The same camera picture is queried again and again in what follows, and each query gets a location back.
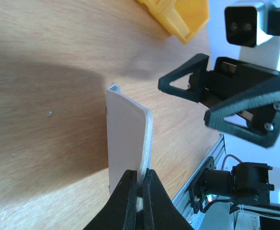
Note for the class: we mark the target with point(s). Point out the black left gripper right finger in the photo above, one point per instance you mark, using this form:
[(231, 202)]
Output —
[(159, 213)]

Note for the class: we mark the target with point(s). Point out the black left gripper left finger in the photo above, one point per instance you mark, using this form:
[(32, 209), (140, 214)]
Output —
[(119, 213)]

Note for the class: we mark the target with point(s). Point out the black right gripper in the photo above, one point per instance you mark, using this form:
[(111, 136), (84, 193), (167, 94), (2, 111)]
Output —
[(250, 83)]

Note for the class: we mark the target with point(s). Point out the beige card holder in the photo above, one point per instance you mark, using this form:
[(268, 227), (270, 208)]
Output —
[(129, 136)]

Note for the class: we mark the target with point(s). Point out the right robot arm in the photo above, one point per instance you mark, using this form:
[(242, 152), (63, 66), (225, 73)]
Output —
[(176, 82)]

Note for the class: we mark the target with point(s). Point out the yellow plastic bin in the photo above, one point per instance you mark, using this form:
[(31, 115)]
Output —
[(181, 18)]

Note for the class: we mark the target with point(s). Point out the aluminium front rail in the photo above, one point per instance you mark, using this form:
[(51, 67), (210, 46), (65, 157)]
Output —
[(190, 199)]

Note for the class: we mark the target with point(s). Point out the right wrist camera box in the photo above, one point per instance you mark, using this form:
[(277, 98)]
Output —
[(250, 23)]

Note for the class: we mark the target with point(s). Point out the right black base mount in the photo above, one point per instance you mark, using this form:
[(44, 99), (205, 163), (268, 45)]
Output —
[(246, 184)]

